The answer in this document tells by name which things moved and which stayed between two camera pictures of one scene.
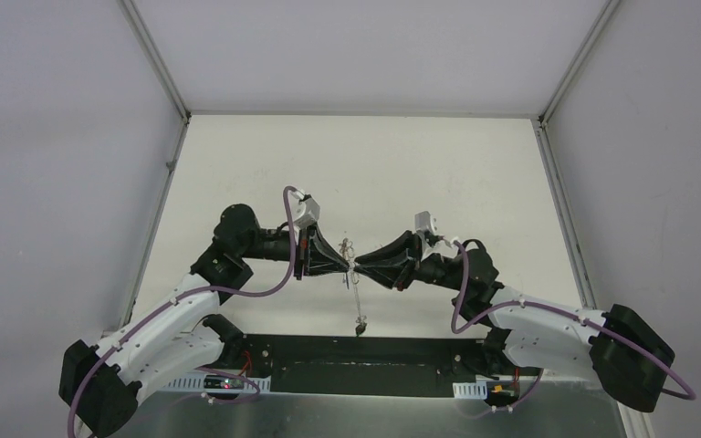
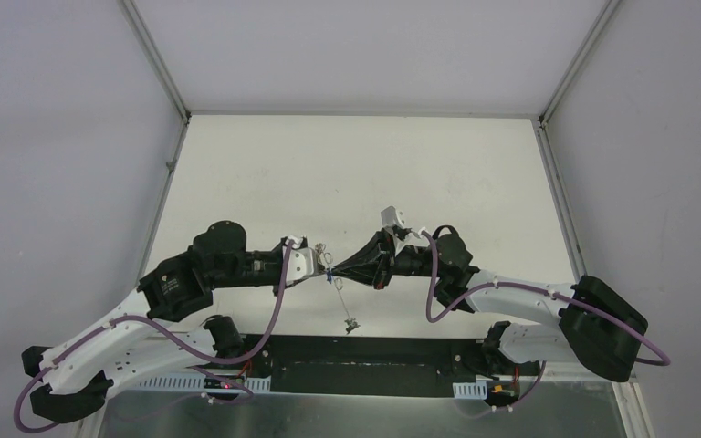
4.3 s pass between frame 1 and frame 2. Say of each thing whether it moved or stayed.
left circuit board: stayed
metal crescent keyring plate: moved
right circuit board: stayed
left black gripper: moved
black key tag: moved
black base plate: stayed
